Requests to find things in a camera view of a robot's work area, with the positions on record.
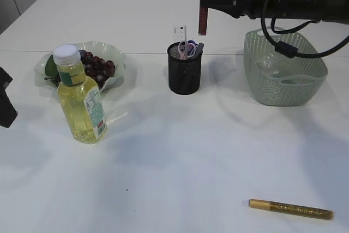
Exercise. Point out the purple grape bunch with leaf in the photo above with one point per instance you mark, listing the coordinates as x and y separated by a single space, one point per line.
97 68

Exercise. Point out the pink purple scissors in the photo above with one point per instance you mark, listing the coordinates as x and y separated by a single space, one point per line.
183 50

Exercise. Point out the black mesh pen holder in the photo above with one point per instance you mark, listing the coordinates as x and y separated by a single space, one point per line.
184 75

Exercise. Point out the blue scissors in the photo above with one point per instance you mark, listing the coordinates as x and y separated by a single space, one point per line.
192 46

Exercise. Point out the gold glitter pen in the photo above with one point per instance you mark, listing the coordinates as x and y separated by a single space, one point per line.
294 210

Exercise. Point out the silver glitter pen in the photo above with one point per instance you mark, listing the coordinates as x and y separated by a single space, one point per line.
199 49

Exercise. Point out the clear plastic ruler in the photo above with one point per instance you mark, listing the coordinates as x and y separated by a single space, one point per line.
180 34

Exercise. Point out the red glitter pen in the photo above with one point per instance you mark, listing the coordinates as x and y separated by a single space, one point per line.
203 17

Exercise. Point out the yellow oil bottle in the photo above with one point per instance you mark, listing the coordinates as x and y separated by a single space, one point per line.
79 96

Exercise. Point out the translucent green wavy plate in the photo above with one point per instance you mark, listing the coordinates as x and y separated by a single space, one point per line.
102 50

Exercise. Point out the clear plastic sheet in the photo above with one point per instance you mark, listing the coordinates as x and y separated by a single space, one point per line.
271 65

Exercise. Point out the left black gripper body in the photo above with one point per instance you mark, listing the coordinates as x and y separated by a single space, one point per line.
8 114

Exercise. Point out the green woven plastic basket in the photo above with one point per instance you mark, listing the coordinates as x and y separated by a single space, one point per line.
301 80

